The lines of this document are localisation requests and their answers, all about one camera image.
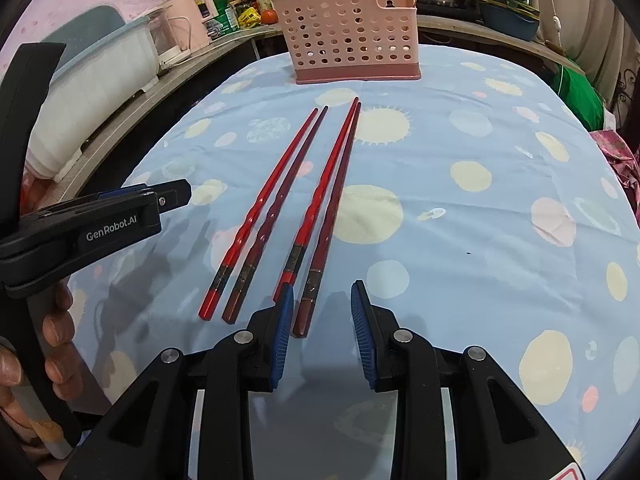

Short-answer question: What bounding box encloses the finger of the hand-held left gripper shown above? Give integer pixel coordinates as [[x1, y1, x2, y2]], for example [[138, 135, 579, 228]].
[[150, 179, 192, 211], [97, 185, 156, 202]]

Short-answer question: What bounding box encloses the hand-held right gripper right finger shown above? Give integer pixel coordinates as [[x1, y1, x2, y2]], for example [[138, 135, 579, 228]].
[[350, 280, 576, 480]]

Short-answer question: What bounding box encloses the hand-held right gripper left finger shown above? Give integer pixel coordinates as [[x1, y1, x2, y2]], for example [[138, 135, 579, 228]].
[[60, 284, 296, 480]]

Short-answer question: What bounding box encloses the dark red twisted chopstick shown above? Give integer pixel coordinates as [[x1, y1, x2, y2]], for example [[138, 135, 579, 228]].
[[221, 105, 328, 325], [291, 102, 362, 338]]

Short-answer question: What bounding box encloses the pink perforated utensil basket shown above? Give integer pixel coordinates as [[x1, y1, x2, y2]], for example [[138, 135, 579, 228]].
[[274, 0, 422, 85]]

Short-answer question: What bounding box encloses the person's left hand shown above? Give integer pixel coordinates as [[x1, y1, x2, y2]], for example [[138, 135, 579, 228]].
[[0, 284, 83, 402]]

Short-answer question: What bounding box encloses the white dish drainer tub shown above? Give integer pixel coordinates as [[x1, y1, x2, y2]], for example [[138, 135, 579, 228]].
[[22, 5, 161, 183]]

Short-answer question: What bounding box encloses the white power strip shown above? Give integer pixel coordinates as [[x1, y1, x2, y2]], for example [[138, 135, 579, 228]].
[[159, 49, 193, 68]]

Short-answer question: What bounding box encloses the pink kitchen appliance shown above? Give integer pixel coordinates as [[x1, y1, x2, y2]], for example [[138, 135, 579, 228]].
[[150, 0, 213, 63]]

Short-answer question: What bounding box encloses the green and white carton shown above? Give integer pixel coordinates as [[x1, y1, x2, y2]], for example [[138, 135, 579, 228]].
[[207, 0, 241, 38]]

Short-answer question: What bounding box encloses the yellow packet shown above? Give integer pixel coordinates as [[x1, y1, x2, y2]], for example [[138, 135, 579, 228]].
[[235, 6, 261, 30]]

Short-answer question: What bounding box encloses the green bag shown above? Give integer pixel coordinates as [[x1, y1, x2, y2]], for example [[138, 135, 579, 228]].
[[555, 67, 608, 131]]

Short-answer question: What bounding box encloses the blue basin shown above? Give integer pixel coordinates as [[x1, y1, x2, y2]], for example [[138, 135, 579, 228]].
[[477, 0, 541, 42]]

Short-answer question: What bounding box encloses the beige curtain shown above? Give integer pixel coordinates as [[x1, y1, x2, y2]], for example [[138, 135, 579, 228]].
[[525, 0, 636, 76]]

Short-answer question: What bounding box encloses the white cable with switch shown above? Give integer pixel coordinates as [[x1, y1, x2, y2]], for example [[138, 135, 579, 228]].
[[537, 0, 566, 56]]

